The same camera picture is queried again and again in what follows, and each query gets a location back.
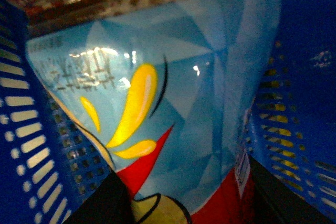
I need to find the iced tea drink bottle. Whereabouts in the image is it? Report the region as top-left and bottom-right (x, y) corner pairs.
(0, 0), (283, 224)

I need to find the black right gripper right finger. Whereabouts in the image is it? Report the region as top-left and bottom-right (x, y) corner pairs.
(249, 156), (333, 224)

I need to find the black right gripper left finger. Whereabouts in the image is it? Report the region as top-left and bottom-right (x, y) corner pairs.
(65, 172), (134, 224)

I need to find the blue plastic shopping basket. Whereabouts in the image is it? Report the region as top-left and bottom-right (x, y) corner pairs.
(7, 0), (335, 223)

